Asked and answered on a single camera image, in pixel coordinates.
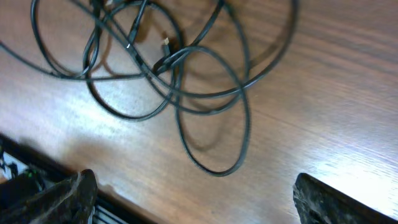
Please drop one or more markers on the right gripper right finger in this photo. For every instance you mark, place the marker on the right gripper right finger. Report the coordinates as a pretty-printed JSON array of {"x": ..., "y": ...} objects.
[{"x": 317, "y": 202}]

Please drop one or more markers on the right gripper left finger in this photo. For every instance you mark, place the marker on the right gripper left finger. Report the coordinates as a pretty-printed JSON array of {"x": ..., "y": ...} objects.
[{"x": 70, "y": 201}]

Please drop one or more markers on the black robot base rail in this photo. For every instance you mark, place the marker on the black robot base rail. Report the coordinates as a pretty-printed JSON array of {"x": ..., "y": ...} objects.
[{"x": 35, "y": 189}]

